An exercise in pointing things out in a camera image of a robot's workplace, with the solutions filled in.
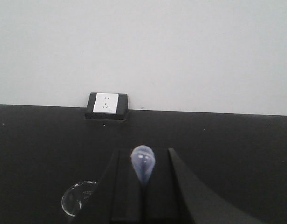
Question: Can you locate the transparent dropper bulb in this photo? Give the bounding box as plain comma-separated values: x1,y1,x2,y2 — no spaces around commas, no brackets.
130,145,156,188

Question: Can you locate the clear glass beaker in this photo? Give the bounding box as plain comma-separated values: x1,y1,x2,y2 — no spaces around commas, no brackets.
61,181,98,217

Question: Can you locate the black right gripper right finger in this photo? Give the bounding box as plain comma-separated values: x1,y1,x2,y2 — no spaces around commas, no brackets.
143,147,287,224

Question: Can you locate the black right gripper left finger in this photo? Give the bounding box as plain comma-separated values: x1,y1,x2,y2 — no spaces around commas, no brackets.
71,149,143,224

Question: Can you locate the black wall socket box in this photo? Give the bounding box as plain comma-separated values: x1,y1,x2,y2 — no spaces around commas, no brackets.
85,92,129,120

